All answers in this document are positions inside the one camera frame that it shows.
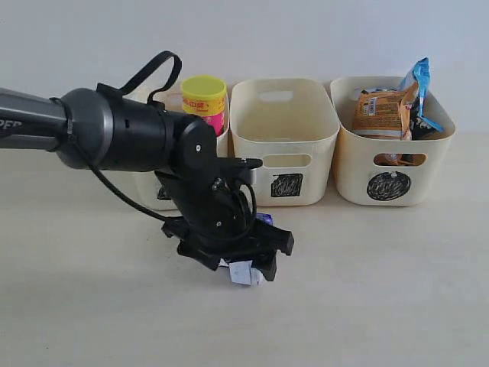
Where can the blue noodle bag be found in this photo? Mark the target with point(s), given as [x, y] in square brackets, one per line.
[421, 127]

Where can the white blue milk carton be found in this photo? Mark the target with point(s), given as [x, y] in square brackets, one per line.
[242, 273]

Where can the left cream bin, triangle mark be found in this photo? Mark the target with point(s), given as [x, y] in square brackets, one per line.
[151, 191]

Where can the orange noodle bag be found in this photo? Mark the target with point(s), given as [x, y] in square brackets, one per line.
[385, 114]

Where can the purple drink carton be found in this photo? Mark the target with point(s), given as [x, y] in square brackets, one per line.
[223, 264]

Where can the middle cream bin, square mark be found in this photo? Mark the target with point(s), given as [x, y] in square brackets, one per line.
[291, 125]

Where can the right cream bin, circle mark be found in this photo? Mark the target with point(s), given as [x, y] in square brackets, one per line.
[357, 178]

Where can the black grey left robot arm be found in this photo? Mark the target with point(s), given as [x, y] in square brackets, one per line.
[103, 130]

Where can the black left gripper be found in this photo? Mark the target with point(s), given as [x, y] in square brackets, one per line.
[218, 217]

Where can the pink Lays chips can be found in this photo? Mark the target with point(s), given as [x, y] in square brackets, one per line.
[205, 96]

